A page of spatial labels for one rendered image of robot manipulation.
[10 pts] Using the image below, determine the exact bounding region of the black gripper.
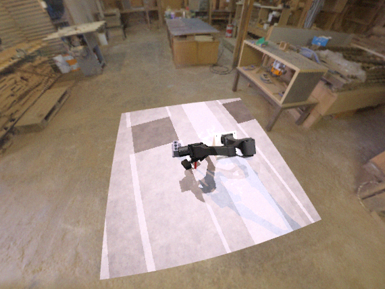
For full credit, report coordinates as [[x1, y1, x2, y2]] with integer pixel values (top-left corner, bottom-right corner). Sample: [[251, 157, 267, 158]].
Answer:
[[181, 155, 208, 170]]

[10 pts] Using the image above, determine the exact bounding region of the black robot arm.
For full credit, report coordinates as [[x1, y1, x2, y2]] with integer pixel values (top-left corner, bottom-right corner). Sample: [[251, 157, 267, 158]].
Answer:
[[178, 133, 256, 159]]

